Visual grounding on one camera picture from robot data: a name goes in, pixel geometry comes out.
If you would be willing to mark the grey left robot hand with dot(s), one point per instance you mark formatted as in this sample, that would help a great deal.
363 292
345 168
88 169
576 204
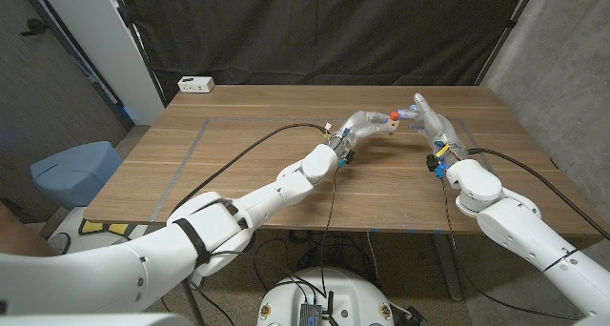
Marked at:
362 125

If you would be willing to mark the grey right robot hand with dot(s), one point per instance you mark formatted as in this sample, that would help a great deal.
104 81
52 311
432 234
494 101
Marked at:
441 133

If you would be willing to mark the wooden block with holes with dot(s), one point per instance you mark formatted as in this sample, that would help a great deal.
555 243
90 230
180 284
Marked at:
393 124

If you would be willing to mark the red-headed screw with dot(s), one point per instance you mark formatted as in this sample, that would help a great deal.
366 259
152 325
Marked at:
394 115

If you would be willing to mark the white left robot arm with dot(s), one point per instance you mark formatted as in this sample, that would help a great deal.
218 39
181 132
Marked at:
95 273

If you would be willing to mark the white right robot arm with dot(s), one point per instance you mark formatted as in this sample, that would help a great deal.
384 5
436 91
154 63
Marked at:
514 226

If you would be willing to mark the black backdrop curtain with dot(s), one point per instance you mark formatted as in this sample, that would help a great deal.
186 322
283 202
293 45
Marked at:
310 30

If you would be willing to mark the black backdrop stand pole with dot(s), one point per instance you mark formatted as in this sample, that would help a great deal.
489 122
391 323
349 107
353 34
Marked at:
136 35
509 25

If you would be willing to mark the grey table leg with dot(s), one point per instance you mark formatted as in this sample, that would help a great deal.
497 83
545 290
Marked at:
448 269

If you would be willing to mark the white robot torso base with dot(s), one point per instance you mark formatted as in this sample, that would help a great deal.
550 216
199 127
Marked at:
352 292

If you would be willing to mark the white power strip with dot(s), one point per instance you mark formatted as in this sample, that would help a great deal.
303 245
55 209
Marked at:
195 84

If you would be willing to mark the black antenna stub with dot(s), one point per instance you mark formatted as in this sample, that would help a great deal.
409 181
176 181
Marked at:
330 302

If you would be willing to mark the small grey electronics box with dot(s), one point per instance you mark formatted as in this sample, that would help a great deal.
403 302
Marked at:
310 314

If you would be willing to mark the white cabinet panel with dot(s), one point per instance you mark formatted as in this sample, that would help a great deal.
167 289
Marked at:
109 45

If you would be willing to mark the blue padded stool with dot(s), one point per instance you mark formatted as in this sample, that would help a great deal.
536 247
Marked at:
71 171

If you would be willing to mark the grey sneaker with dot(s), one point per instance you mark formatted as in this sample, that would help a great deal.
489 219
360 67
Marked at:
59 242

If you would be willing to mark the white floor base plate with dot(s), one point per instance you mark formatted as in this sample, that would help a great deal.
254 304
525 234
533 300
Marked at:
71 218

